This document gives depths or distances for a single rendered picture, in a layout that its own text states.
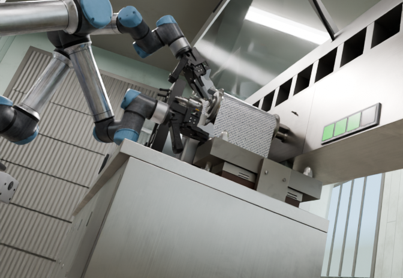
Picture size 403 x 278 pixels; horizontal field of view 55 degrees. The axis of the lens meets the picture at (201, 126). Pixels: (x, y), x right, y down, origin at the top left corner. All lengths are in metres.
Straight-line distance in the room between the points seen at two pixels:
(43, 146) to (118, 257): 4.36
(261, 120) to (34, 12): 0.86
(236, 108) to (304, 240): 0.55
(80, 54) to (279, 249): 0.88
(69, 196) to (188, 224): 4.09
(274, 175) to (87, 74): 0.70
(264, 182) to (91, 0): 0.75
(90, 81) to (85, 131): 3.92
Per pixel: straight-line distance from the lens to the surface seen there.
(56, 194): 5.11
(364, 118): 1.23
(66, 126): 5.33
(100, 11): 1.26
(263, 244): 1.13
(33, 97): 1.73
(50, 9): 1.21
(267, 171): 1.20
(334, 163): 1.47
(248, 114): 1.48
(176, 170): 1.05
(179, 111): 1.36
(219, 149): 1.17
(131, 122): 1.28
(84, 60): 1.37
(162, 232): 1.02
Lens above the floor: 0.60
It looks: 22 degrees up
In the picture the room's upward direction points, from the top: 18 degrees clockwise
